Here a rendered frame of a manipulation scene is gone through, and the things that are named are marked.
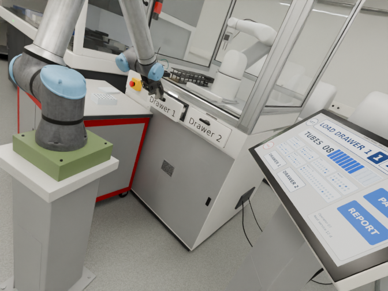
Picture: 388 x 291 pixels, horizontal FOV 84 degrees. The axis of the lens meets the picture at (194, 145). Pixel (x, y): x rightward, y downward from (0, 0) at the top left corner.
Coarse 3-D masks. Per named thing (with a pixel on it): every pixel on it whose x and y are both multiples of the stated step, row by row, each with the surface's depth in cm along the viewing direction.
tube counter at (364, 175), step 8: (328, 144) 65; (328, 152) 62; (336, 152) 61; (344, 152) 59; (336, 160) 59; (344, 160) 57; (352, 160) 56; (344, 168) 56; (352, 168) 54; (360, 168) 53; (368, 168) 52; (352, 176) 53; (360, 176) 52; (368, 176) 51; (376, 176) 50; (368, 184) 49
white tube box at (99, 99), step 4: (92, 96) 128; (96, 96) 127; (100, 96) 129; (104, 96) 131; (108, 96) 135; (112, 96) 136; (92, 100) 129; (96, 100) 126; (100, 100) 126; (104, 100) 128; (108, 100) 130; (112, 100) 132; (116, 100) 134; (96, 104) 126; (100, 104) 127; (104, 104) 129; (108, 104) 131; (112, 104) 133; (116, 104) 135
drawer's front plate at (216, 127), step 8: (192, 112) 125; (200, 112) 122; (192, 120) 125; (208, 120) 118; (192, 128) 126; (200, 128) 123; (208, 128) 119; (216, 128) 116; (224, 128) 113; (208, 136) 120; (216, 136) 117; (224, 136) 114; (224, 144) 115
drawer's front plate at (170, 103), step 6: (150, 96) 138; (168, 96) 129; (150, 102) 138; (156, 102) 135; (162, 102) 132; (168, 102) 129; (174, 102) 126; (156, 108) 136; (168, 108) 130; (174, 108) 126; (180, 108) 124; (168, 114) 130; (174, 114) 127; (180, 114) 126; (174, 120) 128
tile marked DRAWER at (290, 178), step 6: (288, 168) 66; (282, 174) 65; (288, 174) 64; (294, 174) 63; (282, 180) 63; (288, 180) 62; (294, 180) 61; (300, 180) 60; (288, 186) 60; (294, 186) 59; (300, 186) 58
